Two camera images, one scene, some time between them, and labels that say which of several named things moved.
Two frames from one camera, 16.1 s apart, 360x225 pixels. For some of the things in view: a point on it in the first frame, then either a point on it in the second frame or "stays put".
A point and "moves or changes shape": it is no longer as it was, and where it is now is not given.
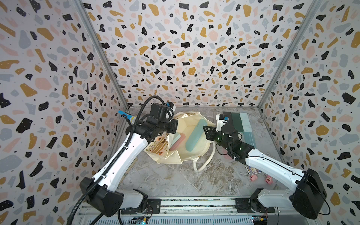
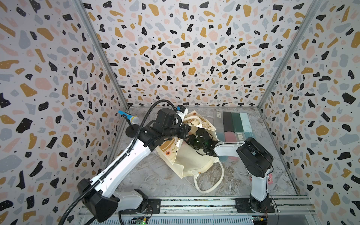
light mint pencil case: x=245 y=122 stays put
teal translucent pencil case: x=249 y=138 stays put
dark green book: x=237 y=122 stays put
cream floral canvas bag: x=190 y=142 moves or changes shape
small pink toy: x=268 y=179 stays put
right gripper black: x=211 y=134 to x=190 y=140
